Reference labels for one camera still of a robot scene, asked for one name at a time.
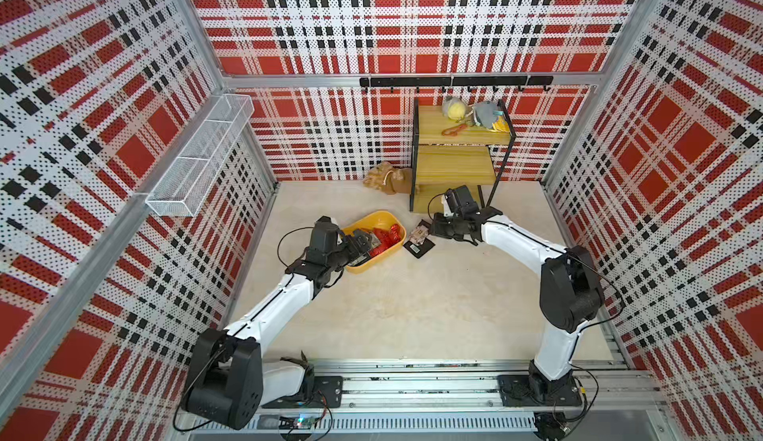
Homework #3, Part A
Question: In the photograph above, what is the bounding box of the red tea bag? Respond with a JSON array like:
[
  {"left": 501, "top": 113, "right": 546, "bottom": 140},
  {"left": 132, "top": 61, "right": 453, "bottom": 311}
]
[{"left": 370, "top": 224, "right": 401, "bottom": 258}]

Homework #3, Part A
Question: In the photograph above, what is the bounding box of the yellow plastic storage box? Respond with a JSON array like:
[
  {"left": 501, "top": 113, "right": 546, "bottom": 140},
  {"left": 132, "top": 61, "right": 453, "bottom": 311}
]
[{"left": 342, "top": 210, "right": 407, "bottom": 274}]

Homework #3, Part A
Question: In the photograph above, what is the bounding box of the black gold label tea bag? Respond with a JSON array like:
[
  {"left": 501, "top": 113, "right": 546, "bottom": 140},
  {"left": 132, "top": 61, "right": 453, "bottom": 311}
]
[{"left": 353, "top": 229, "right": 381, "bottom": 253}]

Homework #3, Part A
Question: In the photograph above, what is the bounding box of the small brown tea bag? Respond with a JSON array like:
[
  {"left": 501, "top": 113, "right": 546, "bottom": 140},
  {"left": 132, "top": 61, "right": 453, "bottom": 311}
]
[{"left": 409, "top": 220, "right": 430, "bottom": 245}]

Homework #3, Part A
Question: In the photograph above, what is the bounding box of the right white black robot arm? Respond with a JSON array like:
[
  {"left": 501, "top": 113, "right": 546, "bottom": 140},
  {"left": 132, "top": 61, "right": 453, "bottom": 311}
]
[{"left": 429, "top": 186, "right": 604, "bottom": 407}]

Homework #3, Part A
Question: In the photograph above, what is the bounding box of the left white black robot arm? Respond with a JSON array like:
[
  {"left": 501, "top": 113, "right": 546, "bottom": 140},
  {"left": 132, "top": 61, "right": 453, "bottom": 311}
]
[{"left": 179, "top": 216, "right": 373, "bottom": 429}]

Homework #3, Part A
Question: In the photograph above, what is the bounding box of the brown plush toy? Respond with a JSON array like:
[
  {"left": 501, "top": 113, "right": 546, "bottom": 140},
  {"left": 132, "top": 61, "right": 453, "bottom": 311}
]
[{"left": 363, "top": 162, "right": 413, "bottom": 194}]

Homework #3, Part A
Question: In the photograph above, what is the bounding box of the grey plush toy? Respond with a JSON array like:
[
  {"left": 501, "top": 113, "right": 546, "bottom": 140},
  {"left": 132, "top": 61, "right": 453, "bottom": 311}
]
[{"left": 472, "top": 101, "right": 511, "bottom": 133}]

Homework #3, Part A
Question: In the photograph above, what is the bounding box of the yellow plush toy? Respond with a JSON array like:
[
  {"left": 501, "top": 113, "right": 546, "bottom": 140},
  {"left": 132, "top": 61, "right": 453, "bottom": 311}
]
[{"left": 441, "top": 97, "right": 472, "bottom": 122}]

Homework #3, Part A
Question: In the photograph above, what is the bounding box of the green circuit board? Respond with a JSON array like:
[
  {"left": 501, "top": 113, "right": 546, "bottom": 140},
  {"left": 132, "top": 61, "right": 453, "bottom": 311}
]
[{"left": 278, "top": 416, "right": 315, "bottom": 431}]

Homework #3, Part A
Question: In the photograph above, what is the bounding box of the wooden black frame shelf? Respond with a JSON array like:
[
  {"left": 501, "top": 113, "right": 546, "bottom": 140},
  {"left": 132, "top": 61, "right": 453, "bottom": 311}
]
[{"left": 409, "top": 100, "right": 516, "bottom": 214}]

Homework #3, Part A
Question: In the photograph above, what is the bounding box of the orange ring toy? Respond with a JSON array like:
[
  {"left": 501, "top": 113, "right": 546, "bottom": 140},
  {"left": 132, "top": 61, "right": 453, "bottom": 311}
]
[{"left": 441, "top": 123, "right": 469, "bottom": 138}]

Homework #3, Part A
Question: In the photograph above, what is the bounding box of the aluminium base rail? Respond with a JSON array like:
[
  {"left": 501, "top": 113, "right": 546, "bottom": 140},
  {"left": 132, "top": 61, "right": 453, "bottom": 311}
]
[{"left": 196, "top": 359, "right": 681, "bottom": 440}]

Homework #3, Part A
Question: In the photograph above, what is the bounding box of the white wire mesh basket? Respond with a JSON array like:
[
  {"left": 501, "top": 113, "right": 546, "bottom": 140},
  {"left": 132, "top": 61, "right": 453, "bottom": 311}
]
[{"left": 146, "top": 94, "right": 254, "bottom": 218}]

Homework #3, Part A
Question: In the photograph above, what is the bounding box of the black hook rail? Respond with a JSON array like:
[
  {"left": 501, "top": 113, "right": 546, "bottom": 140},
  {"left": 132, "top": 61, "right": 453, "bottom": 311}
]
[{"left": 359, "top": 75, "right": 554, "bottom": 89}]

